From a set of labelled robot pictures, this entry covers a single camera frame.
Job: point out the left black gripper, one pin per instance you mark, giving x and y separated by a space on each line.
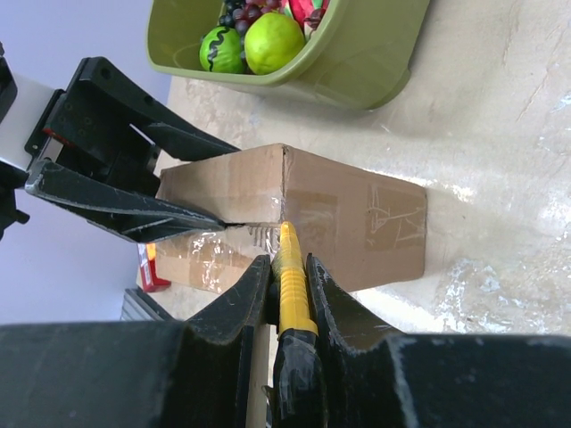
97 119

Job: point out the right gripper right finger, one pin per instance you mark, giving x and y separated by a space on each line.
358 365

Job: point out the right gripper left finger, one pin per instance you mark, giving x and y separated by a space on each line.
227 355

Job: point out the yellow black utility knife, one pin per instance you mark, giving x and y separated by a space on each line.
297 397

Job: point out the brown cardboard express box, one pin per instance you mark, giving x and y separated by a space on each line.
366 229

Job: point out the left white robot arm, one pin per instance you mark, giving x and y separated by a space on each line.
6 205

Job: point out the red small box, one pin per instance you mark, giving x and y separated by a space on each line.
147 269

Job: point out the small green fruit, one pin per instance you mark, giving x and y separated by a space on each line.
221 51

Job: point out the dark black grape bunch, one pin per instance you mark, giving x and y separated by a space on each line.
227 17

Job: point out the green lime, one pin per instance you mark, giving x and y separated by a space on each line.
272 42

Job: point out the red grape bunch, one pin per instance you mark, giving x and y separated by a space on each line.
246 13

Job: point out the pink dragon fruit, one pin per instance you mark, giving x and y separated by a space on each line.
307 13

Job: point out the olive green plastic bin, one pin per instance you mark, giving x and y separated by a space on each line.
359 57

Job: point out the aluminium frame rail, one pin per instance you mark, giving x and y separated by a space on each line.
139 306

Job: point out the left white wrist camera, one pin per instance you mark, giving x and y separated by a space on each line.
23 137

